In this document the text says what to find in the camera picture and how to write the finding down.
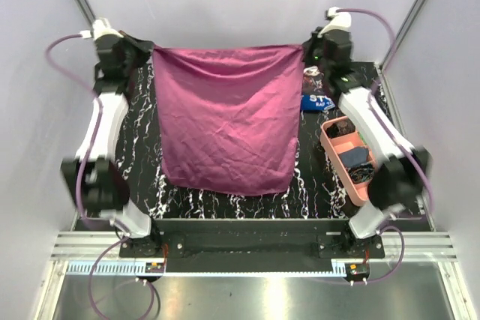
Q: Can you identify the magenta cloth napkin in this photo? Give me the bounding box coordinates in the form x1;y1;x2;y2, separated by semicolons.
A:
152;45;304;196

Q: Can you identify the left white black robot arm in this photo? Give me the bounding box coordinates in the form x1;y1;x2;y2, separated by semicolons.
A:
61;30;162;257

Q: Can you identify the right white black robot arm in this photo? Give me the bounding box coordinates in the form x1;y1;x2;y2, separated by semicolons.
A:
302;26;430;258

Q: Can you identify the blue printed cloth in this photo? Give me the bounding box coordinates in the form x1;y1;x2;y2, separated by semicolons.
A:
301;66;335;112

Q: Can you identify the dark brown object in tray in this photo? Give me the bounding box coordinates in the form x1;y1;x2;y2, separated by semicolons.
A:
325;118;356;139

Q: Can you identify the pink compartment tray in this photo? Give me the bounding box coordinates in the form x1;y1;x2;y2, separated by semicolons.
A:
319;116;377;207

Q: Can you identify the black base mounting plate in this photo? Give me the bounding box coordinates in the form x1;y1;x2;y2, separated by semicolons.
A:
119;219;386;274

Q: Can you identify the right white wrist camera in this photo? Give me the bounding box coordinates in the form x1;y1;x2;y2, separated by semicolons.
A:
321;7;352;34

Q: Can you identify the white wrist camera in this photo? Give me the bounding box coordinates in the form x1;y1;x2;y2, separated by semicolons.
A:
321;7;352;34
79;18;123;40

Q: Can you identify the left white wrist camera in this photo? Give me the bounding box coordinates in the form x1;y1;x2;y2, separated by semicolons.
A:
79;18;123;40

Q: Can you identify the yellow black cable bundle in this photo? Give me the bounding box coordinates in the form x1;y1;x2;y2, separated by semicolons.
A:
348;164;376;186

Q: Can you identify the right aluminium frame post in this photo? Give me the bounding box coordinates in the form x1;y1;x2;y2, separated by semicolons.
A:
378;0;451;72

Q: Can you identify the front aluminium rail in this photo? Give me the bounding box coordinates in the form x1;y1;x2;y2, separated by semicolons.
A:
52;232;458;262

